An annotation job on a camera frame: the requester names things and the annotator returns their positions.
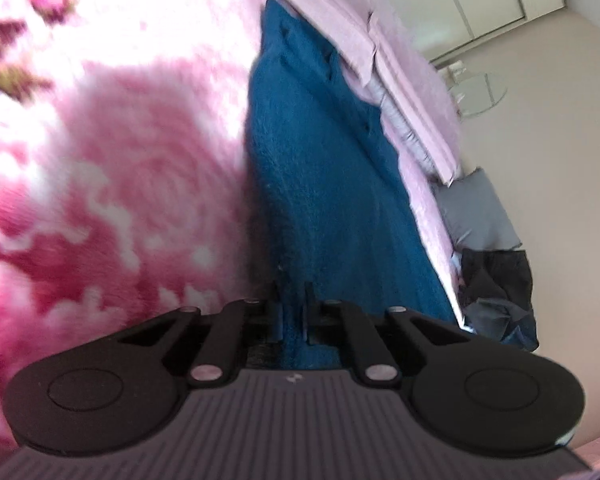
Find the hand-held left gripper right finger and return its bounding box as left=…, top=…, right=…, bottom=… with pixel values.
left=302, top=282, right=477, bottom=389

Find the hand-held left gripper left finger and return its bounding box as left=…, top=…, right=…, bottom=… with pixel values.
left=116, top=282, right=286, bottom=389

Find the blue towel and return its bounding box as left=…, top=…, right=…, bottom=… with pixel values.
left=242, top=0, right=461, bottom=371

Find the pile of dark clothes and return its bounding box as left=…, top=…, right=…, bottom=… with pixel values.
left=457, top=247, right=541, bottom=353

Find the grey pillow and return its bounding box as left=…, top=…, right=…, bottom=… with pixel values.
left=432, top=167, right=525, bottom=252

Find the pink floral blanket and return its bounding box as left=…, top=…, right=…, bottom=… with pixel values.
left=0, top=0, right=463, bottom=468

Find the round glass table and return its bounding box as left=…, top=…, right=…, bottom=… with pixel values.
left=442, top=60, right=509, bottom=117

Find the white wardrobe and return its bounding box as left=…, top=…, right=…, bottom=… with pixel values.
left=340, top=0, right=567, bottom=63

